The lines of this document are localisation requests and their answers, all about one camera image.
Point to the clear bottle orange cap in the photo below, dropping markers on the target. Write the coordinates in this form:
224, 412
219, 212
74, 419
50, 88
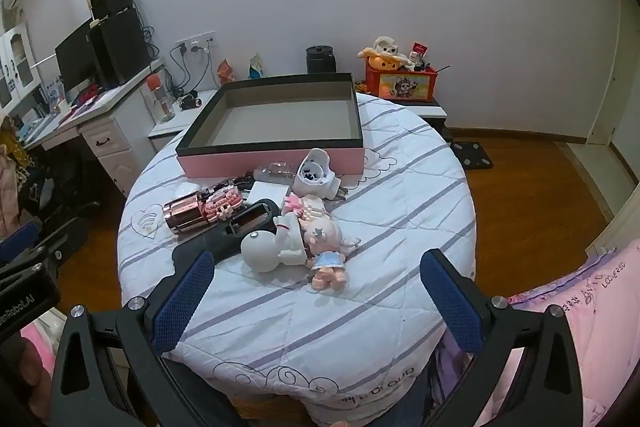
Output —
161, 99

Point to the small pink brick figure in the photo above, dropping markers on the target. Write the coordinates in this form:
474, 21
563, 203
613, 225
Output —
222, 203

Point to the white round-headed figure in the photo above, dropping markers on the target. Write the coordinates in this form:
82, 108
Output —
260, 252

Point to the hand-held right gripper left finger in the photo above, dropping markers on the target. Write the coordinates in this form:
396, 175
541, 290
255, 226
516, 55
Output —
182, 302

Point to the clear plastic case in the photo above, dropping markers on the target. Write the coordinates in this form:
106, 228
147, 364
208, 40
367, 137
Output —
274, 170

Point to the orange printed toy box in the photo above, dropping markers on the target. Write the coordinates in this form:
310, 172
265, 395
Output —
405, 84

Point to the red and white card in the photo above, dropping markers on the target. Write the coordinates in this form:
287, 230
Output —
419, 49

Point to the pink box with black rim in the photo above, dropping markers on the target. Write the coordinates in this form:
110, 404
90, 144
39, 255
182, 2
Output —
280, 117

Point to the rose gold cylinder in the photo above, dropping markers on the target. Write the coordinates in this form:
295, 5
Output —
182, 213

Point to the pink jacket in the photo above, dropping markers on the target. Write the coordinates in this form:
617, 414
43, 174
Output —
10, 187

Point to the black computer tower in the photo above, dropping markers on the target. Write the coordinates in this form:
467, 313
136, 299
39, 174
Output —
120, 49

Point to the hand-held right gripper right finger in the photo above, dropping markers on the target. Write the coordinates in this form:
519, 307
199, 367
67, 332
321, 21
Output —
452, 302

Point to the white and orange plush toy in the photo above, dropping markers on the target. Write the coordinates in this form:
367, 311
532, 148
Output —
385, 52

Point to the white door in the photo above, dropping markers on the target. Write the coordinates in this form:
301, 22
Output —
617, 72

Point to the blue and white bag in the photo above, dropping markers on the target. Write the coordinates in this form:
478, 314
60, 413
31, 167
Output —
256, 67

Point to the black hair clipper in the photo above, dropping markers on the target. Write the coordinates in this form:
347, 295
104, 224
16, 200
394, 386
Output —
220, 247

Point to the pink-haired doll blue dress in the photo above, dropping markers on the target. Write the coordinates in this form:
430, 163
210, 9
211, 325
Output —
325, 239

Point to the black monitor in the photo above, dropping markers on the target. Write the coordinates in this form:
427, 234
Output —
75, 54

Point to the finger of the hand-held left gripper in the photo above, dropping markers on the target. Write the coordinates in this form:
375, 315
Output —
20, 238
22, 264

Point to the small black gadget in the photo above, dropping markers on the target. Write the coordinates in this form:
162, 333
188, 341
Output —
189, 102

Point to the orange snack bag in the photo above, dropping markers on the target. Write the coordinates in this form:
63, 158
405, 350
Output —
226, 71

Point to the pink printed blanket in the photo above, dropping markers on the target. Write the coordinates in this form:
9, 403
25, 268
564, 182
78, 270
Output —
590, 322

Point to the white rounded case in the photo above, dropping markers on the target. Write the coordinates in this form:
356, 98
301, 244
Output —
267, 193

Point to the black cylindrical appliance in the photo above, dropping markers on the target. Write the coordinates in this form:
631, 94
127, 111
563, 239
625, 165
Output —
320, 59

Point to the white glass-door cabinet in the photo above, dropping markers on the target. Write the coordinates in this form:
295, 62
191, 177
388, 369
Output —
17, 62

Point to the white desk with drawer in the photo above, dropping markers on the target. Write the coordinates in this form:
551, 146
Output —
107, 127

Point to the black floor scale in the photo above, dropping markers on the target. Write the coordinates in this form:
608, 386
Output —
472, 155

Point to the white and pink brick figure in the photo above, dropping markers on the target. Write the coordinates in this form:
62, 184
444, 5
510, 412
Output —
305, 206

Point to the white wall power socket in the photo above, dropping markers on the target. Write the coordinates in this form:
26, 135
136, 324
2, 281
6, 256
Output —
196, 43

